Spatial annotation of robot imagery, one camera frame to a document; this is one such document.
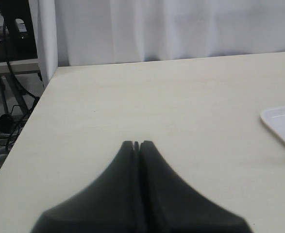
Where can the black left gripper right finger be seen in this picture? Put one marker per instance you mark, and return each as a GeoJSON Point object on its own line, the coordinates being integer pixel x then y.
{"type": "Point", "coordinates": [171, 205]}

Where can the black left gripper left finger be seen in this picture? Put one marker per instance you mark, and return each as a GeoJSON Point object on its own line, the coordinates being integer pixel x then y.
{"type": "Point", "coordinates": [110, 204]}

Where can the white backdrop curtain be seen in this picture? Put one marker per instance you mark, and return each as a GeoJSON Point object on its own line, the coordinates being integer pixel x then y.
{"type": "Point", "coordinates": [95, 32]}

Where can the grey side table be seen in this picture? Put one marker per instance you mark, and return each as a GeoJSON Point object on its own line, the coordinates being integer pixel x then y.
{"type": "Point", "coordinates": [20, 67]}

